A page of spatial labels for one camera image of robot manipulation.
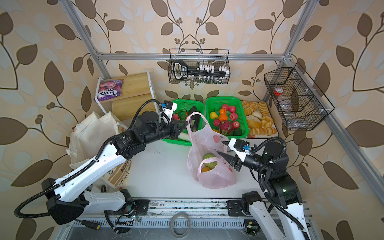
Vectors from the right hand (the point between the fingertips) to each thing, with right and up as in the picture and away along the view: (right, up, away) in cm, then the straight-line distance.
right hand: (222, 147), depth 58 cm
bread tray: (+35, +10, +47) cm, 59 cm away
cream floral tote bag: (-68, +2, +19) cm, 70 cm away
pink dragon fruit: (+8, +6, +37) cm, 39 cm away
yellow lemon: (+2, +14, +50) cm, 52 cm away
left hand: (-13, +10, +4) cm, 17 cm away
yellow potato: (-6, -16, +22) cm, 28 cm away
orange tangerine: (+8, +12, +47) cm, 49 cm away
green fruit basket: (+3, +23, +57) cm, 62 cm away
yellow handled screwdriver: (-61, -38, +11) cm, 72 cm away
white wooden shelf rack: (-44, +27, +23) cm, 56 cm away
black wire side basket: (+42, +19, +15) cm, 48 cm away
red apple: (+16, +13, +48) cm, 53 cm away
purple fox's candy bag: (-58, +28, +23) cm, 68 cm away
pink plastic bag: (+1, -14, +7) cm, 16 cm away
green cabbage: (-2, -14, +24) cm, 28 cm away
